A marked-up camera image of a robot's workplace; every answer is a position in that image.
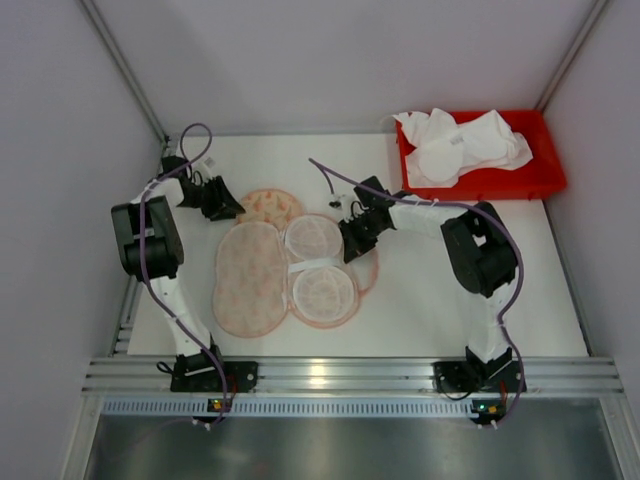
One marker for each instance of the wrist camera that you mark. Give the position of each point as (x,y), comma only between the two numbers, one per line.
(203,170)
(339,202)

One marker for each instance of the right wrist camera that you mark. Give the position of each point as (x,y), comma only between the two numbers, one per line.
(339,202)

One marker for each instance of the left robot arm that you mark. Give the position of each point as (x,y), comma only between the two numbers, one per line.
(151,251)

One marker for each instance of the floral mesh laundry bag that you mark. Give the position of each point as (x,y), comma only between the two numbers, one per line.
(264,274)

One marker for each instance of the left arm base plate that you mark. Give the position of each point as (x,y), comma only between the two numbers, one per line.
(199,375)

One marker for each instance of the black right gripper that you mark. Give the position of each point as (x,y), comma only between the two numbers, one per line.
(363,229)

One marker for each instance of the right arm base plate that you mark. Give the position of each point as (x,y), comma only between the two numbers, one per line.
(461,377)

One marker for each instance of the red plastic tray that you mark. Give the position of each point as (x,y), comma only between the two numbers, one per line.
(540,178)

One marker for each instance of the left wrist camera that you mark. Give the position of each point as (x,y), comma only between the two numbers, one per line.
(203,170)

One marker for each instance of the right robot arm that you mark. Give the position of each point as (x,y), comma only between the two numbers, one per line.
(478,246)

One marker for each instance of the white bras pile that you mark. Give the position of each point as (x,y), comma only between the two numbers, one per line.
(445,150)

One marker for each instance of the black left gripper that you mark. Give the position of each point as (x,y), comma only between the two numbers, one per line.
(214,195)

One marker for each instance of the slotted cable duct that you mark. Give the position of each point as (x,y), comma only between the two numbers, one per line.
(301,407)

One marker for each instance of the aluminium front rail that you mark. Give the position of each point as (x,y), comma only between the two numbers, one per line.
(545,376)

